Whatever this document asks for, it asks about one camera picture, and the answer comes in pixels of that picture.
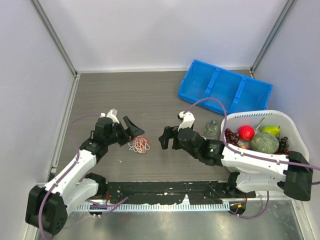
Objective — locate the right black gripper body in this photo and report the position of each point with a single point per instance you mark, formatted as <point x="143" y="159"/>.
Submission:
<point x="189" y="150"/>

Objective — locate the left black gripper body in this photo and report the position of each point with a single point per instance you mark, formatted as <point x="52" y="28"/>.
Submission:
<point x="119" y="133"/>

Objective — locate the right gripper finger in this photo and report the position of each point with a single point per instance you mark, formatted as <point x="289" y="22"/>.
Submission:
<point x="165" y="144"/>
<point x="168" y="133"/>

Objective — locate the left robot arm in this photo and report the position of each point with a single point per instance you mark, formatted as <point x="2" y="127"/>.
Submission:
<point x="49" y="206"/>

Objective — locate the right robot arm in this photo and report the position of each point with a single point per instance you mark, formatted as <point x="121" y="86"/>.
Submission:
<point x="291" y="174"/>

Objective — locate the clear glass bottle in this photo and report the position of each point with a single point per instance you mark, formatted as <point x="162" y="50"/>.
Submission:
<point x="210" y="130"/>

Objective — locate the red grapes bunch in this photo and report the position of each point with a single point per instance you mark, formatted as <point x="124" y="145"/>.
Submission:
<point x="232" y="137"/>

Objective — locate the small peach fruit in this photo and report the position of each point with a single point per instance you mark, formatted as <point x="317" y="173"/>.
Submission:
<point x="244" y="147"/>

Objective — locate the red apple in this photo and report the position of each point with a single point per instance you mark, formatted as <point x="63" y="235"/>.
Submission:
<point x="246" y="133"/>

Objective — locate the blue three-compartment bin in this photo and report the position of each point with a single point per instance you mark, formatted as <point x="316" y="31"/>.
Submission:
<point x="237" y="92"/>

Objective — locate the white plastic basket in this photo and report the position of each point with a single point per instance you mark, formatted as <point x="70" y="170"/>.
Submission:
<point x="295" y="130"/>

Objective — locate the cantaloupe melon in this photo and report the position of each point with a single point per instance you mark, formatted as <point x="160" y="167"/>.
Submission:
<point x="264" y="142"/>

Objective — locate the green pear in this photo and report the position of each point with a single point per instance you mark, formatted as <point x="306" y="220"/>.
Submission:
<point x="273" y="130"/>

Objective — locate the dark grapes bunch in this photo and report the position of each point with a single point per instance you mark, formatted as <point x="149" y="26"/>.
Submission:
<point x="283" y="148"/>

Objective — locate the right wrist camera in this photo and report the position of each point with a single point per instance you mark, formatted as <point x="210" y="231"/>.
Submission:
<point x="187" y="120"/>

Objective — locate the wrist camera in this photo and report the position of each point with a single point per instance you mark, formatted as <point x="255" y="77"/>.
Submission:
<point x="187" y="120"/>
<point x="112" y="114"/>

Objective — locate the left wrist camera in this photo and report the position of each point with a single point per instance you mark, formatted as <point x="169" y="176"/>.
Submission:
<point x="112" y="114"/>

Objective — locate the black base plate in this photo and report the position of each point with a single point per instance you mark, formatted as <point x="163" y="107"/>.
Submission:
<point x="172" y="192"/>

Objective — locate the slotted cable duct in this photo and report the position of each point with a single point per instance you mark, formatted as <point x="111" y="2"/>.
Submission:
<point x="183" y="207"/>

